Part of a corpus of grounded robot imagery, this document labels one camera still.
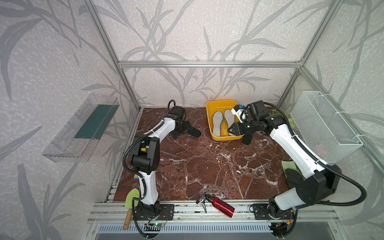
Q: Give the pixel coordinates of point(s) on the clear plastic wall shelf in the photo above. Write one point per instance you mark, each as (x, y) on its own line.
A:
(77, 140)

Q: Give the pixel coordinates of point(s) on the wooden handle tool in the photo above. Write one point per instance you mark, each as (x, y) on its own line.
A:
(127, 219)

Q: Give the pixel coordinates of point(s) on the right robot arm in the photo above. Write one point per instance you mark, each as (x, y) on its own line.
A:
(320, 179)

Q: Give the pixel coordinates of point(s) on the black insole right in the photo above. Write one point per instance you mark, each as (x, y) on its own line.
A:
(247, 139)

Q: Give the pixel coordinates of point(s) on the yellow plastic storage box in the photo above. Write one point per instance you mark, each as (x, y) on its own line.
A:
(220, 105)

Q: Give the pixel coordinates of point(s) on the black insole left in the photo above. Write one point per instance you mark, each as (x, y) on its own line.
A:
(189, 129)

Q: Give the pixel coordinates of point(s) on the white wire mesh basket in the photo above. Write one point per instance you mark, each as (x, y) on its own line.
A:
(323, 128)

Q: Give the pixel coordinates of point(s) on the black green work glove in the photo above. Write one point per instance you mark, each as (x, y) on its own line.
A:
(292, 174)

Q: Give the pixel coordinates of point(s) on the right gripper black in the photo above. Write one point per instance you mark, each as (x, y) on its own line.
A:
(237, 129)

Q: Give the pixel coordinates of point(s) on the potted plant white pot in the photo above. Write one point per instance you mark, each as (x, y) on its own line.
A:
(291, 120)

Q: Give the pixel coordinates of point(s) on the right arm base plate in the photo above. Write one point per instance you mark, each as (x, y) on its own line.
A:
(268, 212)

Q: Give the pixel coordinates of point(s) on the yellow insole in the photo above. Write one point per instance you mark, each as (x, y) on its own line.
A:
(224, 128)

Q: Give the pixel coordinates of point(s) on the grey felt insole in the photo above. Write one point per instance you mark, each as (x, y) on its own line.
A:
(229, 117)
(217, 119)

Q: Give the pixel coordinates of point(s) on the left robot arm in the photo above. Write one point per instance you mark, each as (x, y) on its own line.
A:
(142, 158)

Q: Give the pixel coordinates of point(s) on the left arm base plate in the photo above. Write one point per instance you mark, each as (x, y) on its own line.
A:
(159, 211)

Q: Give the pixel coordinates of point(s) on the red spray bottle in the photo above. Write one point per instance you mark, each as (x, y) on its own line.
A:
(217, 203)

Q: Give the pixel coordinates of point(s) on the black insole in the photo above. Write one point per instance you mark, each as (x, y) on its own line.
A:
(247, 139)
(189, 129)

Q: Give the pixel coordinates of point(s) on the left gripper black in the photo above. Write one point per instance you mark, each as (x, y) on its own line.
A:
(187, 125)

